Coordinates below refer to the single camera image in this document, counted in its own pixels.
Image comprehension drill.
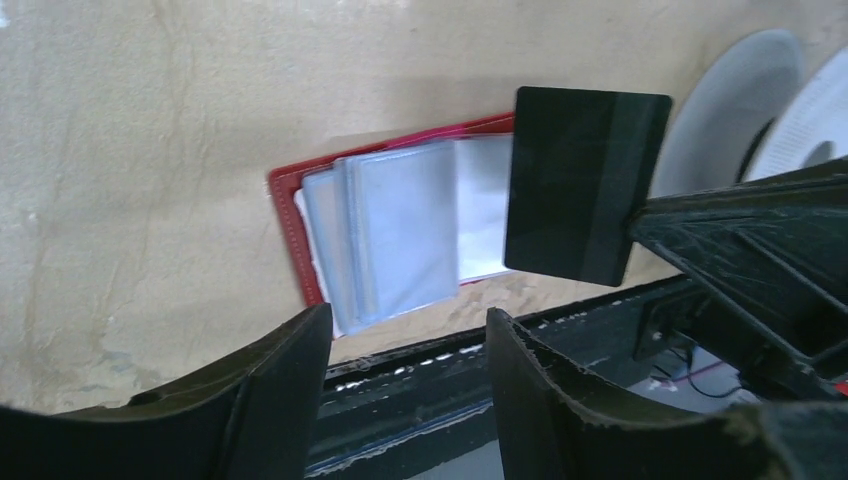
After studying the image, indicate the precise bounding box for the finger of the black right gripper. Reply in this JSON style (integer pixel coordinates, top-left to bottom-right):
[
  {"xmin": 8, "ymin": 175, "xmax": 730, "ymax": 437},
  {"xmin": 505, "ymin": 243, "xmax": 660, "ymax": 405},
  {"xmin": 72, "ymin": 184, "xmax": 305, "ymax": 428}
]
[{"xmin": 628, "ymin": 158, "xmax": 847, "ymax": 398}]

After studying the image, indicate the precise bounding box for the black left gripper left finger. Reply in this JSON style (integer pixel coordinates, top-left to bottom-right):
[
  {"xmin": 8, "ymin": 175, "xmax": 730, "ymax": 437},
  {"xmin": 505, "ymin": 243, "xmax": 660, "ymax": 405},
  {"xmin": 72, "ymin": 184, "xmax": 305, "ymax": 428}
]
[{"xmin": 1, "ymin": 304, "xmax": 333, "ymax": 479}]

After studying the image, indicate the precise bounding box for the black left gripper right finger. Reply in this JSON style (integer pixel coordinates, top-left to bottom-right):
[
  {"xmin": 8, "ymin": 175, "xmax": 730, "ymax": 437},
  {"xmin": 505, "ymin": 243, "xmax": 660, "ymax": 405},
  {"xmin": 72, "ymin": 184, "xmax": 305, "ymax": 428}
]
[{"xmin": 486, "ymin": 308, "xmax": 847, "ymax": 479}]

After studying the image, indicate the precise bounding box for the black credit card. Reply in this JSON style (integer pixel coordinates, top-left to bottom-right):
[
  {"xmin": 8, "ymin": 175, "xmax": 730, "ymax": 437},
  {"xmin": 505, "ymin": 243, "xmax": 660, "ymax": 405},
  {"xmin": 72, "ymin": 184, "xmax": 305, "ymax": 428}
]
[{"xmin": 503, "ymin": 86, "xmax": 673, "ymax": 287}]

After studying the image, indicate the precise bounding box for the red leather card holder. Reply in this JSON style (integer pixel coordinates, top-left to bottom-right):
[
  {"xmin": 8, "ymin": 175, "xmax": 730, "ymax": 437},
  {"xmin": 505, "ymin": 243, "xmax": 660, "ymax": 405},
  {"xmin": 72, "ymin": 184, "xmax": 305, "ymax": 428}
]
[{"xmin": 267, "ymin": 113, "xmax": 514, "ymax": 337}]

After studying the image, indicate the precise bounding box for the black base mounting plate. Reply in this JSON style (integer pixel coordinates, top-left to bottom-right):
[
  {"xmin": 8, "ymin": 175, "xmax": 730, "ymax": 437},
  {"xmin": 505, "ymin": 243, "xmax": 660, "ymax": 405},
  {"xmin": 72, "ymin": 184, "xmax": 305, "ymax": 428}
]
[{"xmin": 304, "ymin": 274, "xmax": 848, "ymax": 480}]

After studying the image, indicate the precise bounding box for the white filament spool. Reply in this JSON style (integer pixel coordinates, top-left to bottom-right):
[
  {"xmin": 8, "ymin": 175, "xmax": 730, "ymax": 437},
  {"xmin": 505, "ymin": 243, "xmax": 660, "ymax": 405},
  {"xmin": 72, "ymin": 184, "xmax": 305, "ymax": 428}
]
[{"xmin": 649, "ymin": 29, "xmax": 847, "ymax": 198}]

